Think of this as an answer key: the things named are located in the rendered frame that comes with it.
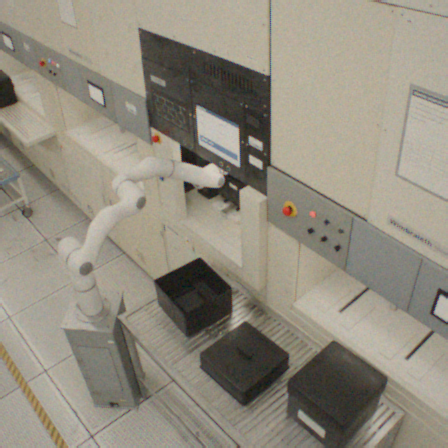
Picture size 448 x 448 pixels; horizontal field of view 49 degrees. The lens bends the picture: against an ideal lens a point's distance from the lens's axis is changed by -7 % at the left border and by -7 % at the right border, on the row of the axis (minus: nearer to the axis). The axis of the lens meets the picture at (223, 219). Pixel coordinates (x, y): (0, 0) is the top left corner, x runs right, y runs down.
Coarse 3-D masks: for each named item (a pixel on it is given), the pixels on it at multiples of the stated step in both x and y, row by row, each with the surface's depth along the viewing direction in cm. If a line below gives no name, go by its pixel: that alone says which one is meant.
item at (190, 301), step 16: (176, 272) 258; (192, 272) 265; (208, 272) 261; (160, 288) 247; (176, 288) 264; (192, 288) 266; (208, 288) 268; (224, 288) 253; (160, 304) 258; (176, 304) 260; (192, 304) 260; (208, 304) 240; (224, 304) 248; (176, 320) 246; (192, 320) 239; (208, 320) 247
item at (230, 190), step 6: (228, 174) 297; (228, 180) 283; (222, 186) 291; (228, 186) 286; (234, 186) 281; (240, 186) 276; (246, 186) 280; (222, 192) 295; (228, 192) 289; (234, 192) 284; (228, 198) 293; (234, 198) 288; (234, 204) 291
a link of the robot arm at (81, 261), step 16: (128, 192) 233; (144, 192) 236; (112, 208) 234; (128, 208) 232; (96, 224) 234; (112, 224) 236; (96, 240) 234; (80, 256) 229; (96, 256) 235; (80, 272) 230
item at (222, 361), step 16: (224, 336) 232; (240, 336) 231; (256, 336) 231; (208, 352) 225; (224, 352) 225; (240, 352) 224; (256, 352) 224; (272, 352) 223; (208, 368) 224; (224, 368) 218; (240, 368) 217; (256, 368) 217; (272, 368) 217; (288, 368) 227; (224, 384) 219; (240, 384) 211; (256, 384) 212; (240, 400) 214
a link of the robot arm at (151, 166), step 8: (144, 160) 237; (152, 160) 237; (160, 160) 240; (168, 160) 245; (136, 168) 237; (144, 168) 236; (152, 168) 237; (160, 168) 240; (168, 168) 243; (120, 176) 241; (128, 176) 240; (136, 176) 239; (144, 176) 238; (152, 176) 240; (160, 176) 245; (168, 176) 247; (112, 184) 242
